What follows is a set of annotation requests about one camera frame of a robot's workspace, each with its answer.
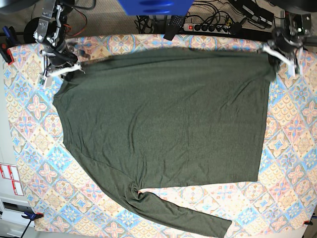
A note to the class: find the black power strip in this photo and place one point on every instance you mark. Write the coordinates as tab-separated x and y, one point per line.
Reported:
206	28

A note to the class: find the patterned pastel tablecloth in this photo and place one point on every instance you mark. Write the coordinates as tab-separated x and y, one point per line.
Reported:
282	200

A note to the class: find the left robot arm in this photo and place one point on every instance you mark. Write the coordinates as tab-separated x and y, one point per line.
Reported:
303	21

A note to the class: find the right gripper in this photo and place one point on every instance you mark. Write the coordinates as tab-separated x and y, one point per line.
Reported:
55	63

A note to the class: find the blue clamp bottom left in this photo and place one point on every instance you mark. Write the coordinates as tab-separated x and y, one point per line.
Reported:
31	217

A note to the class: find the red clamp bottom right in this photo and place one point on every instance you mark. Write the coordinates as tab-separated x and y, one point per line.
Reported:
308	223

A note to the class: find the blue clamp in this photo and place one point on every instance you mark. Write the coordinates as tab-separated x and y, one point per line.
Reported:
5	51
31	217

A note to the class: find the black round stand base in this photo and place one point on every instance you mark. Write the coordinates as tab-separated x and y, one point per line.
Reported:
30	28

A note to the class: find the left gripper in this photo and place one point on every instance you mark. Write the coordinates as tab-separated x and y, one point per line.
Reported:
285	46

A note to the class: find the blue plastic box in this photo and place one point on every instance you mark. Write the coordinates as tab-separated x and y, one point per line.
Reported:
156	7

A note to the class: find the black remote control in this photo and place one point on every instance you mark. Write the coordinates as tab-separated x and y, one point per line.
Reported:
176	22

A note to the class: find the blue clamp top left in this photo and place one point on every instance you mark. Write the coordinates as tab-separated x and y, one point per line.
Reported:
5	51

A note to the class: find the red white label stickers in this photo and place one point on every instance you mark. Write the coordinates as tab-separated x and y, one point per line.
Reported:
10	180

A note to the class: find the dark green long-sleeve shirt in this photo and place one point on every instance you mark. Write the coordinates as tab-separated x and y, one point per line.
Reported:
168	117

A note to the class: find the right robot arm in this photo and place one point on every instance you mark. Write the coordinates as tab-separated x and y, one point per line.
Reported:
51	30

